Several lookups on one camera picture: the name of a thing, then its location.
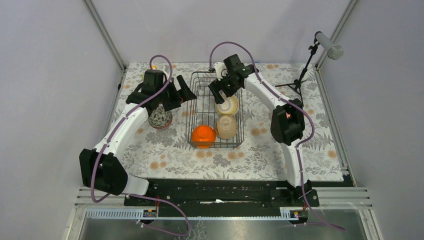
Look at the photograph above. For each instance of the yellow dotted white bowl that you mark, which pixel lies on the yellow dotted white bowl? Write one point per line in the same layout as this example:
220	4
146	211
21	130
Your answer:
229	107

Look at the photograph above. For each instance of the pink patterned bowl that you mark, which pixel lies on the pink patterned bowl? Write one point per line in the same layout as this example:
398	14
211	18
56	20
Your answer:
159	118

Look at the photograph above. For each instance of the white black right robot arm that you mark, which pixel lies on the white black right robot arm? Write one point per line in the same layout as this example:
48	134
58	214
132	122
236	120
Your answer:
287	132

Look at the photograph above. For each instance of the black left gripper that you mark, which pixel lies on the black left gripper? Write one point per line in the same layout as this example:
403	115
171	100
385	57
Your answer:
185	94

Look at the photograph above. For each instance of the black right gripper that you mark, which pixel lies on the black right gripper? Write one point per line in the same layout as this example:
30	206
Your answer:
216	86

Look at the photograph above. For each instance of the aluminium frame rail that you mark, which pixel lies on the aluminium frame rail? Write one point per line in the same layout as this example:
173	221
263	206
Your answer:
92	10

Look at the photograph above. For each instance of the beige bowl with leaf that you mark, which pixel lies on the beige bowl with leaf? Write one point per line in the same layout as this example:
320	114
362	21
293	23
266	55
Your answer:
226	127

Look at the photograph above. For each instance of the floral patterned table mat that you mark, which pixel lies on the floral patterned table mat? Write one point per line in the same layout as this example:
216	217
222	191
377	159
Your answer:
166	153

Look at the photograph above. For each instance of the orange glossy bowl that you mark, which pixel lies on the orange glossy bowl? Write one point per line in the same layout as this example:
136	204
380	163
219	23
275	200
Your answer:
203	137

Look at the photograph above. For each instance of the black wire dish rack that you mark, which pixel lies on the black wire dish rack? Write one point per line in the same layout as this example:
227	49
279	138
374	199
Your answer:
202	112

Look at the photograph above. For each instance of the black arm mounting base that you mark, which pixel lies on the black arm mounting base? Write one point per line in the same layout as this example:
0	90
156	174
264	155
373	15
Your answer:
224	198

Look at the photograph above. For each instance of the silver microphone on black stand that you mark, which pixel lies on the silver microphone on black stand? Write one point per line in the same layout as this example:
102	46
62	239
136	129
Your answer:
334	52

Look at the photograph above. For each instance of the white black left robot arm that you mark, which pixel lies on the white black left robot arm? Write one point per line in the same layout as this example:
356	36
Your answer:
100	167

